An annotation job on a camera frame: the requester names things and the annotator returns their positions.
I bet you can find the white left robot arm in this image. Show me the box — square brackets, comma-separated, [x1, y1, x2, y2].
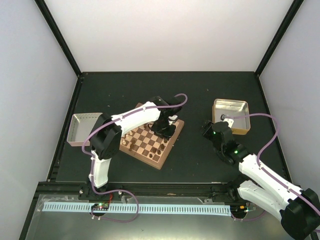
[84, 94, 185, 200]

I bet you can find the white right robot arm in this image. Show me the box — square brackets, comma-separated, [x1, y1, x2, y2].
[202, 121, 320, 240]

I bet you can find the wooden chess board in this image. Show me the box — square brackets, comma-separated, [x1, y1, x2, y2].
[112, 101, 185, 170]

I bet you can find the tall brown chess piece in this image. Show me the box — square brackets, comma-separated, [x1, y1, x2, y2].
[129, 140, 136, 151]

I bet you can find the gold metal tin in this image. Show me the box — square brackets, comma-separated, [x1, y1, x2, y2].
[212, 98, 251, 135]

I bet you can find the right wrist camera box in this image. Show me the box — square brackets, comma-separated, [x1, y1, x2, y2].
[220, 114, 235, 128]

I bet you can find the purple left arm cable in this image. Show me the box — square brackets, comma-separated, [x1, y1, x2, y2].
[81, 93, 189, 223]

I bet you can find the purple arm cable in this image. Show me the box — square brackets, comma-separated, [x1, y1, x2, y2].
[81, 93, 189, 223]
[224, 112, 320, 223]

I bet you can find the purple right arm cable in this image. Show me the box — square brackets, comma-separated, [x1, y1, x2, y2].
[224, 112, 320, 223]

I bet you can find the black corner frame post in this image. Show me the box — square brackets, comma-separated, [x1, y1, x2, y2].
[254, 0, 304, 77]
[34, 0, 82, 77]

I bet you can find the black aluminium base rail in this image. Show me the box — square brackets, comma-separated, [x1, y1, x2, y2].
[37, 181, 313, 240]

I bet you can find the white slotted cable duct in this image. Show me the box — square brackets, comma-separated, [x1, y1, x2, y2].
[42, 202, 231, 217]

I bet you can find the black right corner frame post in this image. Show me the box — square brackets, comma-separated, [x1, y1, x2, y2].
[254, 0, 304, 77]

